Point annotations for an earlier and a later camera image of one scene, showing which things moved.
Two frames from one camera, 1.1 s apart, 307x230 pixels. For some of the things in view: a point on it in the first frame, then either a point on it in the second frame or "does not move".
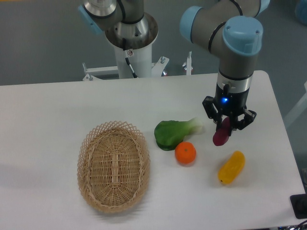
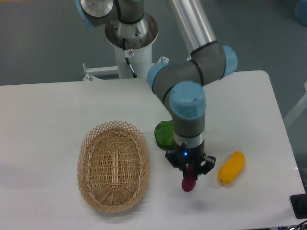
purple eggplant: x=221 y=136 → x=189 y=181
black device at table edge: x=299 y=204 does not move
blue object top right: x=301 y=11 does not move
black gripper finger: x=249 y=116 → x=209 y=165
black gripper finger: x=212 y=112 → x=171 y=155
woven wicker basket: x=113 y=166 does not move
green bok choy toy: x=168 y=133 does not move
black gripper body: x=230 y=104 → x=185 y=155
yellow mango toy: x=231 y=168 does not move
